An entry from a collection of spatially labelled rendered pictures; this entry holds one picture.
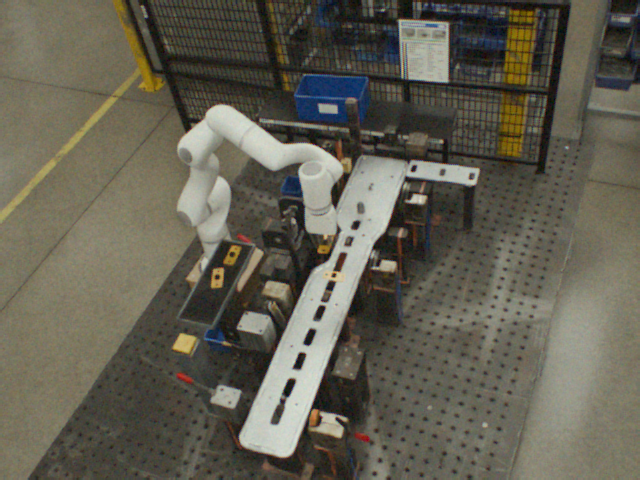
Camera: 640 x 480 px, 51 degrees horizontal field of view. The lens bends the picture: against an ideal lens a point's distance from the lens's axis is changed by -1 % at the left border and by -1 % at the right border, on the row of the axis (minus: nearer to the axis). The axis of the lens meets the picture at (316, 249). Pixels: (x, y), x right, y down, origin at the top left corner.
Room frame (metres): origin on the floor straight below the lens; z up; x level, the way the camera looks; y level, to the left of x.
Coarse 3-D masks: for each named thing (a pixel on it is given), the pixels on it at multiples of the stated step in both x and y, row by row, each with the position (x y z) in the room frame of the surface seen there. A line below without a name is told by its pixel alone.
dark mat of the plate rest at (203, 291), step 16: (224, 256) 1.63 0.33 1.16; (240, 256) 1.62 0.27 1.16; (208, 272) 1.57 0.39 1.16; (224, 272) 1.56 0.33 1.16; (208, 288) 1.50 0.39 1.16; (224, 288) 1.49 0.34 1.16; (192, 304) 1.45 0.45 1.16; (208, 304) 1.43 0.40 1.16; (192, 320) 1.38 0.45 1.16; (208, 320) 1.37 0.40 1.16
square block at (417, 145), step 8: (416, 136) 2.17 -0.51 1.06; (424, 136) 2.16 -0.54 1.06; (408, 144) 2.14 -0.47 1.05; (416, 144) 2.12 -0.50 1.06; (424, 144) 2.12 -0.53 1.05; (408, 152) 2.14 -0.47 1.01; (416, 152) 2.12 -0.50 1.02; (424, 152) 2.11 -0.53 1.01; (408, 160) 2.14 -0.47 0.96; (416, 160) 2.12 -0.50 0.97; (424, 160) 2.12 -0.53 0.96
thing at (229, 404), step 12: (216, 396) 1.14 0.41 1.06; (228, 396) 1.13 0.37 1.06; (240, 396) 1.12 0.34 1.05; (216, 408) 1.11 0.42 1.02; (228, 408) 1.09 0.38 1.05; (240, 408) 1.10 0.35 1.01; (228, 420) 1.10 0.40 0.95; (240, 420) 1.08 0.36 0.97; (240, 444) 1.10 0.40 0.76; (252, 456) 1.08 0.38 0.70
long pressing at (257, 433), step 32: (384, 160) 2.13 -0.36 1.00; (352, 192) 1.98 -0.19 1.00; (384, 192) 1.94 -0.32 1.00; (384, 224) 1.77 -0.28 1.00; (352, 256) 1.65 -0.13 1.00; (320, 288) 1.53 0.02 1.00; (352, 288) 1.50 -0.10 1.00; (288, 352) 1.28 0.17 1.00; (320, 352) 1.26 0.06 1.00; (320, 384) 1.14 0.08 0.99; (256, 416) 1.07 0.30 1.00; (288, 416) 1.05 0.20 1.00; (256, 448) 0.96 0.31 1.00; (288, 448) 0.94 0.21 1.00
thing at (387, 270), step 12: (384, 264) 1.54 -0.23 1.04; (396, 264) 1.53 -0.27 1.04; (372, 276) 1.53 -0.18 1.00; (384, 276) 1.51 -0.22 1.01; (396, 276) 1.51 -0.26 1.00; (384, 288) 1.51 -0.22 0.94; (396, 288) 1.50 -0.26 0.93; (384, 300) 1.52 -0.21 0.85; (396, 300) 1.53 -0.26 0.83; (384, 312) 1.52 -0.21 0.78; (396, 312) 1.51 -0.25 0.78; (384, 324) 1.52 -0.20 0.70; (396, 324) 1.50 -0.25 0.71
